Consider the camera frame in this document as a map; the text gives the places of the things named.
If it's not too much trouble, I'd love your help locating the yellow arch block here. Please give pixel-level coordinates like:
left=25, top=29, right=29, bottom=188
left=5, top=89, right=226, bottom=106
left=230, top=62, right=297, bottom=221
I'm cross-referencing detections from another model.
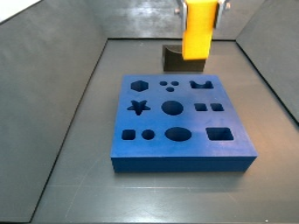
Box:
left=182, top=0, right=218, bottom=60

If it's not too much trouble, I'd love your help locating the blue foam shape board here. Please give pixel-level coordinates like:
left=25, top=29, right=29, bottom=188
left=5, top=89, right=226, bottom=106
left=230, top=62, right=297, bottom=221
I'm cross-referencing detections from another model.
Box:
left=110, top=74, right=258, bottom=172

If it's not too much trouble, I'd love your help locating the black curved bracket stand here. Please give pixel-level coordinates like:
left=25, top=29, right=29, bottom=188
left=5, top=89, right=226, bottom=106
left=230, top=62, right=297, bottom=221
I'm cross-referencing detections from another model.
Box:
left=163, top=45, right=206, bottom=72

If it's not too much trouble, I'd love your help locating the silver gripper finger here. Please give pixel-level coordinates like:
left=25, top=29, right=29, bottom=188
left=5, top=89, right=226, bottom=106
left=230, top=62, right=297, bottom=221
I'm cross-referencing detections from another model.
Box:
left=174, top=0, right=189, bottom=31
left=214, top=0, right=230, bottom=29

